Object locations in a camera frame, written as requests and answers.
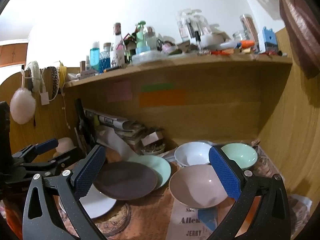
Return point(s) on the small bowl of beads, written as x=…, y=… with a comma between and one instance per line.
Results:
x=152, y=150

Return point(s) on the pink bowl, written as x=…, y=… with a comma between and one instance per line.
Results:
x=195, y=185

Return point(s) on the white fluffy headband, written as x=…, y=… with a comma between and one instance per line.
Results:
x=35, y=73

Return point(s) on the wooden shelf unit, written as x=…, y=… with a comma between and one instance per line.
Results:
x=212, y=120

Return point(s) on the blue paper piece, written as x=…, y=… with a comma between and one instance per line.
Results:
x=207, y=218

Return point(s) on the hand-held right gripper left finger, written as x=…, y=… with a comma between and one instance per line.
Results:
x=88, y=172

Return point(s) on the cream plastic container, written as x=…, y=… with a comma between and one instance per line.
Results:
x=65, y=146

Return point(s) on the pale pink small box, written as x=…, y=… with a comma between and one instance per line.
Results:
x=150, y=138

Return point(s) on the brown plate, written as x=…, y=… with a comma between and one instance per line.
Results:
x=125, y=180

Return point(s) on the blue cartoon shaped box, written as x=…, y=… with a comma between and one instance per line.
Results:
x=270, y=40

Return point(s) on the white bowl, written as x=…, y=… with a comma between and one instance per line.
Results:
x=192, y=153

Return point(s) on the large light-blue bowl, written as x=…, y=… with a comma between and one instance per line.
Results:
x=160, y=166

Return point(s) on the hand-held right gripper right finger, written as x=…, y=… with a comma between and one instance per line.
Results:
x=225, y=173

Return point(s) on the wooden wall cabinet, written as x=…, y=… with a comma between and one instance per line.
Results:
x=13, y=52

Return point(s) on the pink fluffy puff ball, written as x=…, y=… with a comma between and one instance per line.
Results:
x=22, y=106

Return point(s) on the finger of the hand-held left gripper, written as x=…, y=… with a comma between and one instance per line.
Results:
x=67, y=156
x=47, y=144

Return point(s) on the tall clear glass bottle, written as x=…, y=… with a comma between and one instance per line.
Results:
x=119, y=40

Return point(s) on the pink sticky note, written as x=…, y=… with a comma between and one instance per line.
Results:
x=120, y=91

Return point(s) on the blue liquid plastic bottle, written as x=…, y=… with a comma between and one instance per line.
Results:
x=95, y=55

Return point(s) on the clear plastic food container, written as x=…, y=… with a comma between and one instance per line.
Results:
x=147, y=57

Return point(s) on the green sticky note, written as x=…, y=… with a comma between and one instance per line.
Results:
x=157, y=87

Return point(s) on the light green bowl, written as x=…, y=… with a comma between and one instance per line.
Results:
x=241, y=155

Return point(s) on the newspaper print table mat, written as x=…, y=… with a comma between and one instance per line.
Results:
x=155, y=205

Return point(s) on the dark glass bottle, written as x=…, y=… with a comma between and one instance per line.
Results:
x=82, y=127

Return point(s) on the brown studded headband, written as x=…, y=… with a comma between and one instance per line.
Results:
x=53, y=80

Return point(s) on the white plastic bag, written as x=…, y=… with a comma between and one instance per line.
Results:
x=300, y=205

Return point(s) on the green pump bottle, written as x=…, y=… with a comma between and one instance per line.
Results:
x=141, y=37

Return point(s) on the orange sticky note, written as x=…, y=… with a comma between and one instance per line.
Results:
x=162, y=98

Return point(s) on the yellow highlighter pen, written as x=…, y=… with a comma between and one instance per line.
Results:
x=96, y=122

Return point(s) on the small glass jar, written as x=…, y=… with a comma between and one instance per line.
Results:
x=238, y=36

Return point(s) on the blue glass bottle with cork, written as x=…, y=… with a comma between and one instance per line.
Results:
x=105, y=58

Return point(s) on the tall jar with brown contents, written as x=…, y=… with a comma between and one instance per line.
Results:
x=248, y=27

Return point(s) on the clear jar with pink lid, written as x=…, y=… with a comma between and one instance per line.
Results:
x=151, y=36

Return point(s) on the clear acrylic pen organizer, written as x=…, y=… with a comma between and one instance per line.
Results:
x=192, y=27

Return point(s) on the white paper sheet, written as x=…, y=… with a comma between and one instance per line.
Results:
x=115, y=142

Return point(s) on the white printed mug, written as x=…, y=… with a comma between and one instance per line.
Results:
x=117, y=58

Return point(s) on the white plate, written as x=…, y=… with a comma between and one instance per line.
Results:
x=100, y=203

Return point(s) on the stack of newspapers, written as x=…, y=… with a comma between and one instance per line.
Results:
x=117, y=127

